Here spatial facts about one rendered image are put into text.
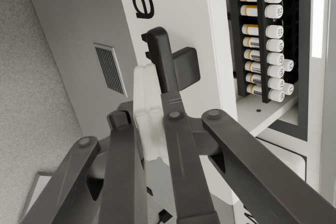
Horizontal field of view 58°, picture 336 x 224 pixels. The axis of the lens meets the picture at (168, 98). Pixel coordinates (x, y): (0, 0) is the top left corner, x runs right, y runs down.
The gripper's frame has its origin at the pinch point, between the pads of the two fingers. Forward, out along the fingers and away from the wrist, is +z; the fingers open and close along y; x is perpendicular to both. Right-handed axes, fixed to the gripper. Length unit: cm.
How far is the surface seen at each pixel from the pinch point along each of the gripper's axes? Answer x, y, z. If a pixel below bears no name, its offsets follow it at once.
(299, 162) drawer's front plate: -17.2, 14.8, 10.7
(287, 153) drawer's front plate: -16.9, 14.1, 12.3
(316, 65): -4.8, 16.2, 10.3
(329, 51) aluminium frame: -3.1, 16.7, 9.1
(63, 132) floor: -48, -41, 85
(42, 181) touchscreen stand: -60, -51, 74
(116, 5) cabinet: 0.3, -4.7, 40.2
